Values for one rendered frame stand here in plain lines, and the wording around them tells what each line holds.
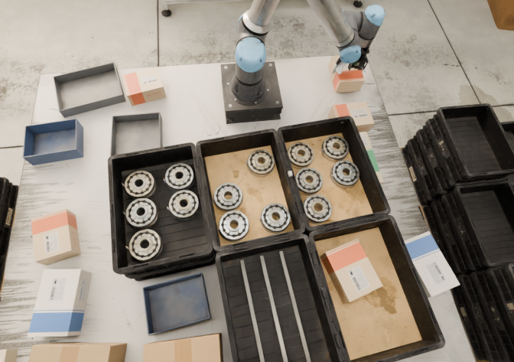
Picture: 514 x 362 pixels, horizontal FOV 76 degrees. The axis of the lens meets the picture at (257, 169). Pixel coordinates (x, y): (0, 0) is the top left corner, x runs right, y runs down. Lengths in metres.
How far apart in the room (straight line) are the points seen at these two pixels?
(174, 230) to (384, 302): 0.73
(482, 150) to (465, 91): 1.04
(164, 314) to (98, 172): 0.63
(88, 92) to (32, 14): 1.77
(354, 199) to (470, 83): 2.06
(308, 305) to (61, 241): 0.87
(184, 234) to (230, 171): 0.28
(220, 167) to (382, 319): 0.75
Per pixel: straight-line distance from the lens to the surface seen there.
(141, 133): 1.52
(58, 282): 1.31
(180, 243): 1.17
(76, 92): 1.74
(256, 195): 1.20
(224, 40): 2.83
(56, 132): 1.65
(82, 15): 3.26
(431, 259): 1.36
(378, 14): 1.41
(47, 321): 1.30
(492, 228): 2.08
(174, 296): 1.27
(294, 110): 1.56
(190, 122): 1.51
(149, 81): 1.58
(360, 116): 1.52
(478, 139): 2.13
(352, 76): 1.63
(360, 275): 1.12
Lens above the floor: 1.95
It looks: 65 degrees down
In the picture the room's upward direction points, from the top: 7 degrees clockwise
